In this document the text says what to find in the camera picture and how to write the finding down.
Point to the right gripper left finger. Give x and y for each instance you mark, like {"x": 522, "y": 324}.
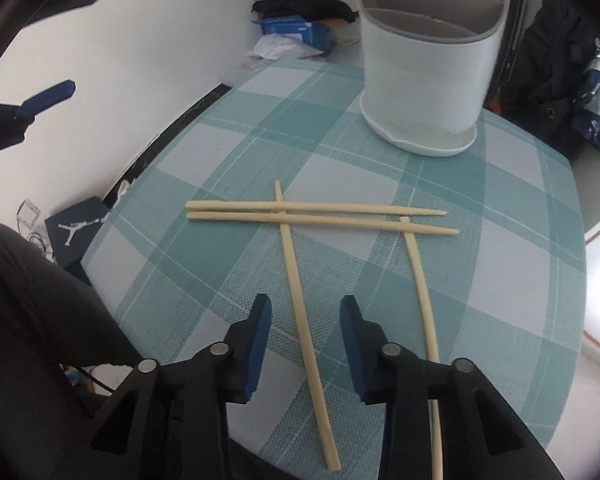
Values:
{"x": 225, "y": 372}

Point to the dark blue Jordan box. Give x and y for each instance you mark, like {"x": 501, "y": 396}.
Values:
{"x": 71, "y": 232}

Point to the clear glass cup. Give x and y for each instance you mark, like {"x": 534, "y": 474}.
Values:
{"x": 27, "y": 215}

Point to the black clothing pile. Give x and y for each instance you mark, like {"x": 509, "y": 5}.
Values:
{"x": 309, "y": 10}

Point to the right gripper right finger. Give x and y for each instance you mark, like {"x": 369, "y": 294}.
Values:
{"x": 386, "y": 373}

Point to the white plastic bag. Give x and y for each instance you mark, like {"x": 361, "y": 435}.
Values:
{"x": 274, "y": 47}

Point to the long vertical bamboo chopstick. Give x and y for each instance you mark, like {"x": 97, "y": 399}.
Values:
{"x": 324, "y": 427}

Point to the silver folded umbrella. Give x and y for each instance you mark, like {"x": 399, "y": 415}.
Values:
{"x": 586, "y": 104}

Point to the white grey utensil holder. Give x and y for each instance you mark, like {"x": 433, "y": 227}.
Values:
{"x": 428, "y": 65}

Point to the blue cardboard box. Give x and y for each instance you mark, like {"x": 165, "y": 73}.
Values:
{"x": 316, "y": 34}

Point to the black hanging backpack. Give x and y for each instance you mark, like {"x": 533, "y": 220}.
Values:
{"x": 548, "y": 71}

